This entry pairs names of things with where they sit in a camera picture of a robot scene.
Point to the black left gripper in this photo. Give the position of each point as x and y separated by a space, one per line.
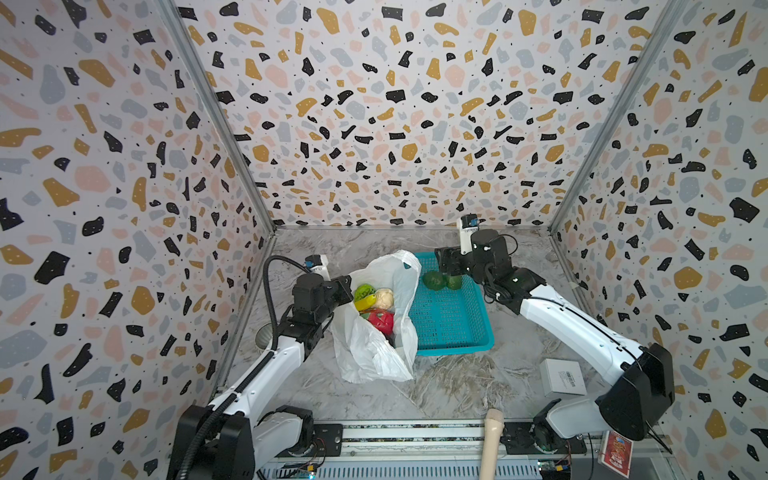
341 288

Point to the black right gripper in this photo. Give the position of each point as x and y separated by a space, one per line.
448 260

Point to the yellow banana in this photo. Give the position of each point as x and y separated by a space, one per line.
365 303

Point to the green avocado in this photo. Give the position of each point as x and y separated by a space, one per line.
434 280
454 282

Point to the pink dragon fruit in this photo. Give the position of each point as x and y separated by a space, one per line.
382 320

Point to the teal plastic basket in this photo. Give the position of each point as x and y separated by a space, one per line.
449 321

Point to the white plastic bag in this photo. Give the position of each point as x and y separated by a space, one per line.
363 353

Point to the green custard apple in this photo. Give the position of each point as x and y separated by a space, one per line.
363 290

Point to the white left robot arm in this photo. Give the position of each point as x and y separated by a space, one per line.
234 435

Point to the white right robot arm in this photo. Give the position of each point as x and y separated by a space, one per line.
639 378

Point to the grey round cup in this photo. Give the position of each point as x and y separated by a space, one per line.
264 336

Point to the white box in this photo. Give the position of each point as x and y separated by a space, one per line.
562 378

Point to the red label card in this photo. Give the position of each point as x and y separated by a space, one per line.
616 453

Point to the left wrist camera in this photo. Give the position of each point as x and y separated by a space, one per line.
318 264

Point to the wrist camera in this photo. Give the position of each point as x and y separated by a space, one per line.
467 225
318 264

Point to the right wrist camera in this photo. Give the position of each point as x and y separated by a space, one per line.
467 225

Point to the beige wooden handle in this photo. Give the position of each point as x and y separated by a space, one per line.
493 429

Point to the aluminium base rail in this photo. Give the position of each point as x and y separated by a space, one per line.
436 449

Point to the metal corner post right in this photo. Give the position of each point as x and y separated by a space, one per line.
669 16

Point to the metal corner post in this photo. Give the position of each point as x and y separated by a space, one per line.
169 13
669 16

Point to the metal corner post left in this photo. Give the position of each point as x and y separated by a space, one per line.
169 13

